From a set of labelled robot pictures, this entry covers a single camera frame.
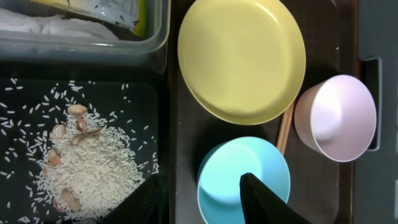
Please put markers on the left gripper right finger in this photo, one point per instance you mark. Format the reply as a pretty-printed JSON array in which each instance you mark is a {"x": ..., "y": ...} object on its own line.
[{"x": 262, "y": 206}]

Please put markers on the black tray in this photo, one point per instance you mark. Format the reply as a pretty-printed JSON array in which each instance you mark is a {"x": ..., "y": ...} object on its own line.
[{"x": 35, "y": 97}]

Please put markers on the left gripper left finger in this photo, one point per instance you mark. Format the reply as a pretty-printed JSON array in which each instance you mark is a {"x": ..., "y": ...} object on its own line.
[{"x": 141, "y": 207}]

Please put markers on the wooden chopstick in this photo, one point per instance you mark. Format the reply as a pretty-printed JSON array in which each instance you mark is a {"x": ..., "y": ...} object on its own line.
[
  {"x": 287, "y": 130},
  {"x": 281, "y": 137}
]

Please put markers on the clear plastic bin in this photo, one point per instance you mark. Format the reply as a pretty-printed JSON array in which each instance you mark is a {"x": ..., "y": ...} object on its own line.
[{"x": 129, "y": 50}]

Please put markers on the rice and nut shells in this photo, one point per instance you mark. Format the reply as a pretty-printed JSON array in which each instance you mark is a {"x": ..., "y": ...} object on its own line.
[{"x": 89, "y": 171}]

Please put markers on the blue bowl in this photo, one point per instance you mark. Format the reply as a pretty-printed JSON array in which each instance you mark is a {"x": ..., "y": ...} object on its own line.
[{"x": 218, "y": 191}]

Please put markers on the grey dishwasher rack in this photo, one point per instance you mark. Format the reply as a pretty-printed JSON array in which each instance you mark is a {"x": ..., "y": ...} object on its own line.
[{"x": 375, "y": 185}]

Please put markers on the white napkin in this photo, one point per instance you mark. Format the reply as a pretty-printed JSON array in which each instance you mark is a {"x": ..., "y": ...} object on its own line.
[{"x": 54, "y": 25}]

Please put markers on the yellow plate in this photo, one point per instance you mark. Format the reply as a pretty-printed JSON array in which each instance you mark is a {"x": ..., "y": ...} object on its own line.
[{"x": 243, "y": 60}]

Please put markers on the green snack wrapper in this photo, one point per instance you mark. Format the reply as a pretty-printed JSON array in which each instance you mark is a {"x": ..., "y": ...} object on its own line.
[{"x": 129, "y": 14}]

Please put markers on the pink bowl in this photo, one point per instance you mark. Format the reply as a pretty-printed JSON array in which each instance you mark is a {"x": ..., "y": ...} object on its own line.
[{"x": 337, "y": 118}]

